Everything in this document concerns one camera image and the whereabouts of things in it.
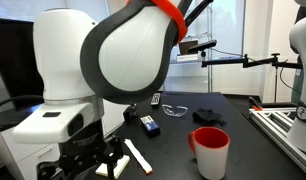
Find aluminium profile frame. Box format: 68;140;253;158
248;105;306;179

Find large black television screen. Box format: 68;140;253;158
0;17;46;111

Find black fabric pouch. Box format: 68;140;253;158
191;107;227;127

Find white mug with red inside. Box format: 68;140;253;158
187;126;231;180

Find pale yellow sticky note pad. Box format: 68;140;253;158
94;152;131;180

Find black remote control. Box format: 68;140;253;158
150;92;162;108

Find blue and white box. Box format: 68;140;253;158
139;114;161;138

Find white flat box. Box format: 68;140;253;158
175;53;203;64

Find long white strip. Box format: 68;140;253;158
123;138;153;176

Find black table clamp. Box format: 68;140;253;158
122;103;140;124

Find brown cardboard box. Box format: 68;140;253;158
178;39;199;56

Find black lever clamp orange tip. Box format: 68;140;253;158
248;95;265;112

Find black articulated camera mount arm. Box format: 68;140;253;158
201;52;304;104

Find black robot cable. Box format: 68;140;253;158
0;0;214;128

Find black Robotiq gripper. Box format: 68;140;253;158
37;119;125;180

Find black bar camera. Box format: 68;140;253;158
187;39;218;58

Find clear safety glasses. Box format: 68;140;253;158
161;103;189;118

